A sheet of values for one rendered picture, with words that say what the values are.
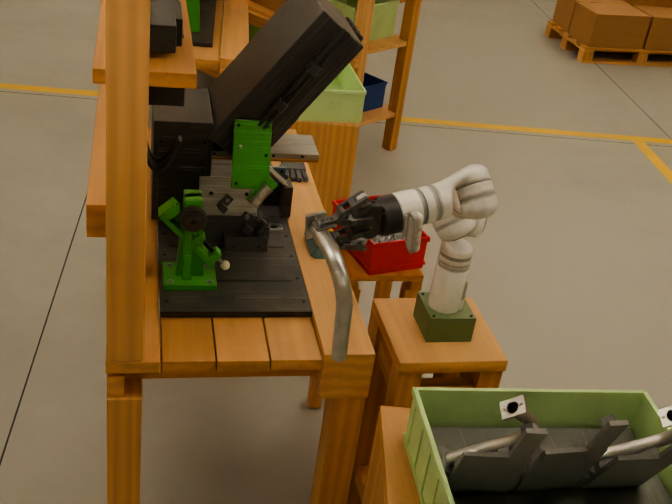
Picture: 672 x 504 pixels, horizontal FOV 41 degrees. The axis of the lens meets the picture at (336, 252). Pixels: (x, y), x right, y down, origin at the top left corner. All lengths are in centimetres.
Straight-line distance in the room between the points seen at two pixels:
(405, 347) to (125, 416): 78
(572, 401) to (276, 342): 78
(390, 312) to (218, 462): 100
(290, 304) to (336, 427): 37
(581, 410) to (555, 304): 222
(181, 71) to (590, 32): 653
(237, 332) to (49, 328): 165
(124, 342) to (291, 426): 134
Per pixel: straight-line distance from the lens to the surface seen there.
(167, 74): 229
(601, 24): 854
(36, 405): 361
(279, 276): 268
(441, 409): 228
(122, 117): 202
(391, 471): 225
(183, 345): 241
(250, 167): 277
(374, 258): 291
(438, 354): 255
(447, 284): 253
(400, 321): 265
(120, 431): 250
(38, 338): 394
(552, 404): 237
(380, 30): 562
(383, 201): 165
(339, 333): 166
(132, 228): 214
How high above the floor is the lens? 232
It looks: 30 degrees down
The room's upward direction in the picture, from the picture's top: 8 degrees clockwise
